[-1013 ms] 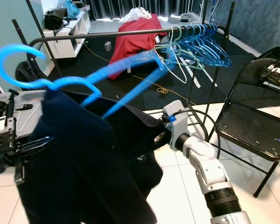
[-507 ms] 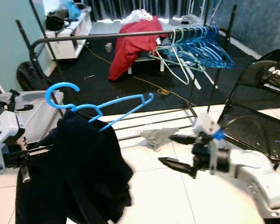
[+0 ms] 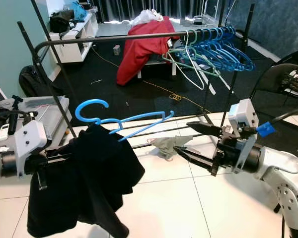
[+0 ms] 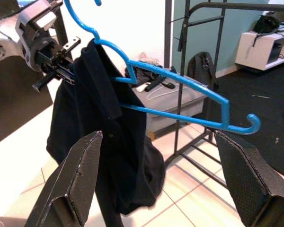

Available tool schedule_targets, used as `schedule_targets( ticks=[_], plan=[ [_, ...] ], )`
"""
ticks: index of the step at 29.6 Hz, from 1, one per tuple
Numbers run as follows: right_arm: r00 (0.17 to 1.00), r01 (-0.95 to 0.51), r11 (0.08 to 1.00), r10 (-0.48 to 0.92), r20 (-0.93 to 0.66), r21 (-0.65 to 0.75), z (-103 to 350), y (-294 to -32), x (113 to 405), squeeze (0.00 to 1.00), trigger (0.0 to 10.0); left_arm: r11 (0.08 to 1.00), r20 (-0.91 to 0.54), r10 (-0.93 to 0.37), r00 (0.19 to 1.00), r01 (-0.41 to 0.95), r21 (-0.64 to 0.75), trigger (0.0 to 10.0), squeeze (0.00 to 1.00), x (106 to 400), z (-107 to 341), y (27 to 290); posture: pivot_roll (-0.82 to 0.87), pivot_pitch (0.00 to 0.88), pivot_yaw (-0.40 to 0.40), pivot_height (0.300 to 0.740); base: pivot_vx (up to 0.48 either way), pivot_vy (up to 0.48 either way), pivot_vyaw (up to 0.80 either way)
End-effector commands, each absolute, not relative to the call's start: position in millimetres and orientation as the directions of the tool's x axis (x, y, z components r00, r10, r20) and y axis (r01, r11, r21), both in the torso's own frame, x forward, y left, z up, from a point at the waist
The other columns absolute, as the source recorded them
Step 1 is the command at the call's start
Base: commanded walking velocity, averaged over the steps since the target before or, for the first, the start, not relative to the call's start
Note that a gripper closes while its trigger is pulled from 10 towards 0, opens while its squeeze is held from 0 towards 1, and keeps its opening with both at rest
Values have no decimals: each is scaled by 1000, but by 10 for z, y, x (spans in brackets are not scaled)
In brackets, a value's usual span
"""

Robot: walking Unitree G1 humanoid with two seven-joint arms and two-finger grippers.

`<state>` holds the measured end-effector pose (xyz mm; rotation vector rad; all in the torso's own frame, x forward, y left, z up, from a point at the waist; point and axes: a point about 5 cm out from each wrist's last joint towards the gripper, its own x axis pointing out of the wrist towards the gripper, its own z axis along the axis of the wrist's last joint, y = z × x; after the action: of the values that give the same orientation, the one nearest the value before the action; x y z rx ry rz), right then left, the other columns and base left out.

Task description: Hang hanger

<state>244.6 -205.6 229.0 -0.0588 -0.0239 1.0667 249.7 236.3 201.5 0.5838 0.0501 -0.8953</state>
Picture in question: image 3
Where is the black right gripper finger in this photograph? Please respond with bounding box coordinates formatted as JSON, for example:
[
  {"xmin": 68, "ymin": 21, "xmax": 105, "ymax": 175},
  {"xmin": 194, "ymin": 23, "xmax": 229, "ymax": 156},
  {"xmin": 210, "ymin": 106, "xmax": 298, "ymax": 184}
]
[
  {"xmin": 174, "ymin": 145, "xmax": 219, "ymax": 175},
  {"xmin": 186, "ymin": 120, "xmax": 224, "ymax": 138}
]

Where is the small white device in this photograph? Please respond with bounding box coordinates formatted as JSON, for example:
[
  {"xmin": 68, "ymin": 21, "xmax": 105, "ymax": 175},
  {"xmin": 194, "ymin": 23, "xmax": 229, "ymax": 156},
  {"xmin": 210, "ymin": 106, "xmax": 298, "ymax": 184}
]
[{"xmin": 0, "ymin": 124, "xmax": 11, "ymax": 142}]

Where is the white table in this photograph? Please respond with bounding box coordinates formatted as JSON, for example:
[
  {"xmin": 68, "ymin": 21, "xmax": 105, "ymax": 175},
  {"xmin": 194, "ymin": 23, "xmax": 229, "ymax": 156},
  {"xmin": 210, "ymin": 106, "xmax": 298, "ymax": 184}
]
[{"xmin": 144, "ymin": 16, "xmax": 224, "ymax": 79}]

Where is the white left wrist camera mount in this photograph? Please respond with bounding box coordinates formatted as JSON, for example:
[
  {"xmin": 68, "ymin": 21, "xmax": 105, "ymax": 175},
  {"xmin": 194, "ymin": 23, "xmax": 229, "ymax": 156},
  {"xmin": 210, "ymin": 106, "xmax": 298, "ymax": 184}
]
[{"xmin": 14, "ymin": 120, "xmax": 49, "ymax": 178}]

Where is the black metal clothes rack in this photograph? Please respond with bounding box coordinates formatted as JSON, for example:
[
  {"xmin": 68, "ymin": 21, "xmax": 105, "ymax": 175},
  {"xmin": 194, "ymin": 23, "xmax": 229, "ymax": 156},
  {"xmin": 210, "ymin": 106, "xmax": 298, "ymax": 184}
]
[{"xmin": 17, "ymin": 0, "xmax": 254, "ymax": 149}]

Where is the blue plastic hanger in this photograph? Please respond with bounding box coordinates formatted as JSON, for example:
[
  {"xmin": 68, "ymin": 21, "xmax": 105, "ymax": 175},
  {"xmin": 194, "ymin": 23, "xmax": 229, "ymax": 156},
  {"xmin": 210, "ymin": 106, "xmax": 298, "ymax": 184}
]
[
  {"xmin": 211, "ymin": 26, "xmax": 255, "ymax": 71},
  {"xmin": 196, "ymin": 28, "xmax": 241, "ymax": 71},
  {"xmin": 74, "ymin": 99, "xmax": 174, "ymax": 143},
  {"xmin": 204, "ymin": 27, "xmax": 248, "ymax": 71},
  {"xmin": 184, "ymin": 29, "xmax": 234, "ymax": 71}
]

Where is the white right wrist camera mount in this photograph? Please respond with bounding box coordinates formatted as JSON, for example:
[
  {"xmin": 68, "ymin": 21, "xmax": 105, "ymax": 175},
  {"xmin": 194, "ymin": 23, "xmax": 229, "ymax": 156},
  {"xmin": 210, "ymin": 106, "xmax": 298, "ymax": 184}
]
[{"xmin": 227, "ymin": 98, "xmax": 260, "ymax": 174}]

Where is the white plastic bag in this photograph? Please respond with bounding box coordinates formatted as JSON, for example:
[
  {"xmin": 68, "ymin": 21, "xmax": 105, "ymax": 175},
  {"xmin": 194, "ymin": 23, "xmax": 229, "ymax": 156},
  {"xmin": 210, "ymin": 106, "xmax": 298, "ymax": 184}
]
[{"xmin": 129, "ymin": 9, "xmax": 164, "ymax": 26}]

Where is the yellow cable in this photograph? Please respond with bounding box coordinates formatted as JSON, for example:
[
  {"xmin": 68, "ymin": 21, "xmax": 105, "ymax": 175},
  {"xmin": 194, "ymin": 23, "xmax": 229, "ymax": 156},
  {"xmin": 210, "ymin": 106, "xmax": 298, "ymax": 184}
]
[{"xmin": 92, "ymin": 47, "xmax": 212, "ymax": 114}]

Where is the black strap bundle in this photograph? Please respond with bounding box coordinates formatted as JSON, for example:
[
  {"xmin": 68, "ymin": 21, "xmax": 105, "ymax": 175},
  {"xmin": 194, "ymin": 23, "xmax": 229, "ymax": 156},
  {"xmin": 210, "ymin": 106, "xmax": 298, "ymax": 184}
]
[{"xmin": 0, "ymin": 96, "xmax": 25, "ymax": 138}]

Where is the white plastic hanger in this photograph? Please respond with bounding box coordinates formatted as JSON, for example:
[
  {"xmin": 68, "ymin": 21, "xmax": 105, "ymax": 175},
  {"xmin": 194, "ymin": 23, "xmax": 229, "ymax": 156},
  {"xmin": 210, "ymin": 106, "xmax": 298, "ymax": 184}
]
[{"xmin": 169, "ymin": 47, "xmax": 226, "ymax": 92}]

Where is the red cloth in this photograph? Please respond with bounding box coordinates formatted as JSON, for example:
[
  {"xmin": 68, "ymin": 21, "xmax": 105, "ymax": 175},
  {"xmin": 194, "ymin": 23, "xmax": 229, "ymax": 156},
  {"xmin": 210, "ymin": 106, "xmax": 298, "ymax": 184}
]
[{"xmin": 116, "ymin": 16, "xmax": 177, "ymax": 86}]

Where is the black bag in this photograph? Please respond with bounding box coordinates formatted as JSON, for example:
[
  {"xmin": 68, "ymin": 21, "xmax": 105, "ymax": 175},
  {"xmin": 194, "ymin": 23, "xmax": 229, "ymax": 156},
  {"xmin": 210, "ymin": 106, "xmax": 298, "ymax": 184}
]
[{"xmin": 50, "ymin": 10, "xmax": 76, "ymax": 34}]

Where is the blue bag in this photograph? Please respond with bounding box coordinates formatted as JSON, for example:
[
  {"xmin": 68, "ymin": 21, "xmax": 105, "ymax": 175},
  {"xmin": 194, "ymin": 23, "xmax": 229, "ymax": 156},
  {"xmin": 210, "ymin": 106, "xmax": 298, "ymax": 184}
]
[{"xmin": 70, "ymin": 1, "xmax": 89, "ymax": 21}]

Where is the blue tape tag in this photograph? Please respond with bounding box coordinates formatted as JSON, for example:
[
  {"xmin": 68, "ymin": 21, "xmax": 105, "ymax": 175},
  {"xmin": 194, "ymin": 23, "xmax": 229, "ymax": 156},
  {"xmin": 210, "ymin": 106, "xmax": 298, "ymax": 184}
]
[{"xmin": 256, "ymin": 121, "xmax": 276, "ymax": 138}]

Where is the black garment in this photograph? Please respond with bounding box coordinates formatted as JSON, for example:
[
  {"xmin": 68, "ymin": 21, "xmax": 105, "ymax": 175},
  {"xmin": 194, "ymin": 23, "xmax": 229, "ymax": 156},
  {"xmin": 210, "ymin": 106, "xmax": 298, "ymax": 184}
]
[{"xmin": 26, "ymin": 124, "xmax": 146, "ymax": 238}]

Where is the grey hard case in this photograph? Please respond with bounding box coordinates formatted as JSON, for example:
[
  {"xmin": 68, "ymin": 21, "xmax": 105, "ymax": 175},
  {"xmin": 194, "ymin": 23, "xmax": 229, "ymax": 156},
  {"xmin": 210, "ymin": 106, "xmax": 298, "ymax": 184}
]
[{"xmin": 0, "ymin": 96, "xmax": 70, "ymax": 144}]

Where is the black backpack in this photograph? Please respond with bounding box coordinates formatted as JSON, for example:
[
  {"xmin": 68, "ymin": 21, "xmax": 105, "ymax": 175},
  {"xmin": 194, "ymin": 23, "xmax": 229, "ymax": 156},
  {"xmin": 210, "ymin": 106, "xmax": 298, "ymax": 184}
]
[{"xmin": 18, "ymin": 65, "xmax": 55, "ymax": 97}]

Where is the black curtain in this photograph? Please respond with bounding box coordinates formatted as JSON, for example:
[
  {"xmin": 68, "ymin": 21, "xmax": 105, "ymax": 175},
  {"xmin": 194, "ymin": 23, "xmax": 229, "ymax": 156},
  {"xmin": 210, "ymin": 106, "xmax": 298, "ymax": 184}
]
[{"xmin": 94, "ymin": 0, "xmax": 207, "ymax": 23}]

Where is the green plastic hanger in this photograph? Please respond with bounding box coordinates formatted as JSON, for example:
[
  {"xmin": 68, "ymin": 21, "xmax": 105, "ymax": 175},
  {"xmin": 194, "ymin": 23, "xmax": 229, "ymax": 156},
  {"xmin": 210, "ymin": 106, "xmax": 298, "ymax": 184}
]
[{"xmin": 161, "ymin": 31, "xmax": 222, "ymax": 77}]

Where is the grey crumpled cloth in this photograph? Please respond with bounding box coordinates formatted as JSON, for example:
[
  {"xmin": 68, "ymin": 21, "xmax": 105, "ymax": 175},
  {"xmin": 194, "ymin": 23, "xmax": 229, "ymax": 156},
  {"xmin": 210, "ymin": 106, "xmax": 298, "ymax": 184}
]
[{"xmin": 151, "ymin": 135, "xmax": 193, "ymax": 160}]

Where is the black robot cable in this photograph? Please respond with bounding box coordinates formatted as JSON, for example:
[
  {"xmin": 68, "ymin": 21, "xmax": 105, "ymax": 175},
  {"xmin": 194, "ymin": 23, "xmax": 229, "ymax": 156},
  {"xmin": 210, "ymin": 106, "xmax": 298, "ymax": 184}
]
[{"xmin": 0, "ymin": 109, "xmax": 33, "ymax": 127}]

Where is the white shelf unit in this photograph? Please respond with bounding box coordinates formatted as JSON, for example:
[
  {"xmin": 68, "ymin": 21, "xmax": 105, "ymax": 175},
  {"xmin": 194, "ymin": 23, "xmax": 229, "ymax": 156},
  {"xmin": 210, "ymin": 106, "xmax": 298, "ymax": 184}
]
[{"xmin": 48, "ymin": 12, "xmax": 99, "ymax": 63}]

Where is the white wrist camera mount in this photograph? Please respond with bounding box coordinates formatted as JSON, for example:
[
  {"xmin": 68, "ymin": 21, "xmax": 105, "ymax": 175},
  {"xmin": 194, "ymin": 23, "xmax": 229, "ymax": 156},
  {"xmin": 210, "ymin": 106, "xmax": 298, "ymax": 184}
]
[
  {"xmin": 227, "ymin": 98, "xmax": 260, "ymax": 174},
  {"xmin": 14, "ymin": 120, "xmax": 49, "ymax": 178}
]

